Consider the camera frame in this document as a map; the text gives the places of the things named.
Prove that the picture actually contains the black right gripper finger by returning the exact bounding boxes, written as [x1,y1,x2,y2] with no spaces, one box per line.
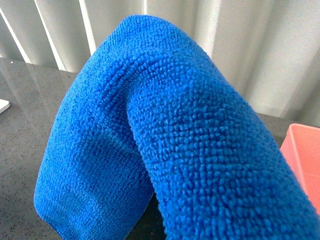
[126,193,167,240]

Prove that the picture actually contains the blue microfiber cloth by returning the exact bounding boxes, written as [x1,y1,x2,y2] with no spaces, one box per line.
[33,15,320,240]

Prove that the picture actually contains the pink plastic box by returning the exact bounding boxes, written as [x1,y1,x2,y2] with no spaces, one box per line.
[280,123,320,213]

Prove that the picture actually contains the white rack base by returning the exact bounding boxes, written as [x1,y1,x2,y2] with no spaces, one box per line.
[0,99,11,114]

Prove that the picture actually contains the white curtain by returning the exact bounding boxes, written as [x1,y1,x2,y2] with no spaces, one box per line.
[0,0,320,125]

